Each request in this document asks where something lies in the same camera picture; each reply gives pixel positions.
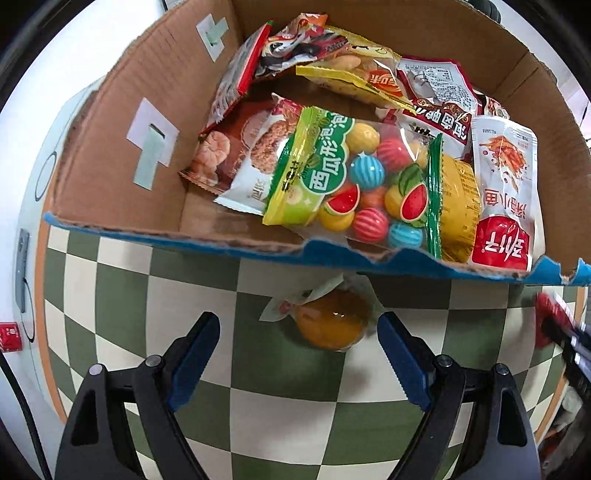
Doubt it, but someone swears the green white checkered tablecloth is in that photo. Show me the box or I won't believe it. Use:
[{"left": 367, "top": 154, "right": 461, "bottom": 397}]
[{"left": 34, "top": 217, "right": 591, "bottom": 480}]

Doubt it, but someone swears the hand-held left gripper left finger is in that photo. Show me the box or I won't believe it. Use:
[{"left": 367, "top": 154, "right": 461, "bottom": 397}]
[{"left": 55, "top": 311, "right": 221, "bottom": 480}]

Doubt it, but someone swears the dark red lettered snack packet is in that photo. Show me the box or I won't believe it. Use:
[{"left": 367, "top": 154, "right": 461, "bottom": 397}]
[{"left": 402, "top": 97, "right": 478, "bottom": 148}]

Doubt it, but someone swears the green gumball candy bag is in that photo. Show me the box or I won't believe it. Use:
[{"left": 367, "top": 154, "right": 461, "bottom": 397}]
[{"left": 262, "top": 106, "right": 444, "bottom": 259}]

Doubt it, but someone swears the white duck wing snack packet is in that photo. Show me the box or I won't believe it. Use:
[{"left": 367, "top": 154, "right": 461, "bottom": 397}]
[{"left": 397, "top": 58, "right": 478, "bottom": 116}]

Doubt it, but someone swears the yellow clear biscuit packet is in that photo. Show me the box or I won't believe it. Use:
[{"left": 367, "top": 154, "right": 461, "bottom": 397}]
[{"left": 295, "top": 28, "right": 416, "bottom": 109}]

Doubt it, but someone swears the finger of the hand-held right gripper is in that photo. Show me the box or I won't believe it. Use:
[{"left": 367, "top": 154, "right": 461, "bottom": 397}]
[{"left": 540, "top": 318, "right": 591, "bottom": 370}]

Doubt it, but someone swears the orange jelly cup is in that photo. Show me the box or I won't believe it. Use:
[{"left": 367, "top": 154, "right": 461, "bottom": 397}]
[{"left": 259, "top": 274, "right": 372, "bottom": 354}]

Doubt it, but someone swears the white red-label snack packet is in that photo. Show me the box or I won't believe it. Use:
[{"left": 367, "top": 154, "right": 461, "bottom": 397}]
[{"left": 466, "top": 115, "right": 546, "bottom": 273}]

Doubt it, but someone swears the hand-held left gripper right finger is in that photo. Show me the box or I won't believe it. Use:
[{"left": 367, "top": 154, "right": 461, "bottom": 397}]
[{"left": 376, "top": 311, "right": 541, "bottom": 480}]

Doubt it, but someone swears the small red card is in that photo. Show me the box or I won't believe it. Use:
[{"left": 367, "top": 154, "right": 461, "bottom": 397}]
[{"left": 0, "top": 320, "right": 21, "bottom": 354}]

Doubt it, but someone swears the black cable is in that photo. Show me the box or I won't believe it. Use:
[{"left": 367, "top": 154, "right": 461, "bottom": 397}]
[{"left": 0, "top": 355, "right": 51, "bottom": 480}]

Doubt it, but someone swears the red white snack packet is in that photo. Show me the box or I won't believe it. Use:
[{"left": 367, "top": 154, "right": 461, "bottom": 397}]
[{"left": 203, "top": 23, "right": 273, "bottom": 134}]

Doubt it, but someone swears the small brown white packet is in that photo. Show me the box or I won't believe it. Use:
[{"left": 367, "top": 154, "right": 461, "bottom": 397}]
[{"left": 480, "top": 95, "right": 511, "bottom": 121}]

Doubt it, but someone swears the grey flat device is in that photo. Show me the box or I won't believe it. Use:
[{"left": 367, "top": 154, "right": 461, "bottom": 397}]
[{"left": 14, "top": 228, "right": 31, "bottom": 315}]

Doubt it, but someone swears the brown snack packet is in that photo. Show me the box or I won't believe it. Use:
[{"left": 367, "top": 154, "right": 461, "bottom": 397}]
[{"left": 178, "top": 99, "right": 278, "bottom": 195}]

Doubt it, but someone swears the yellow snack packet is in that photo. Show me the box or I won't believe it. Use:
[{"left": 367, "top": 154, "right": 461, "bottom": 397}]
[{"left": 438, "top": 152, "right": 483, "bottom": 264}]

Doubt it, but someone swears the cardboard box with blue print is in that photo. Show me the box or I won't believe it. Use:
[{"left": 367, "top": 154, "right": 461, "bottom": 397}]
[{"left": 41, "top": 0, "right": 591, "bottom": 287}]

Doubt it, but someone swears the orange cartoon snack packet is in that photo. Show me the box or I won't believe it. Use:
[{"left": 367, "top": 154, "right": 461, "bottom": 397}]
[{"left": 256, "top": 11, "right": 352, "bottom": 81}]

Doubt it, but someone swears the white green tape label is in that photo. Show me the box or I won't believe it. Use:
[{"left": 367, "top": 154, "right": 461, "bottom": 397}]
[
  {"left": 127, "top": 98, "right": 180, "bottom": 190},
  {"left": 196, "top": 14, "right": 229, "bottom": 63}
]

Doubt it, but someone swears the white packet with brown patty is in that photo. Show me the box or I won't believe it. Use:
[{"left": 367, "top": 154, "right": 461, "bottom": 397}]
[{"left": 213, "top": 95, "right": 305, "bottom": 215}]

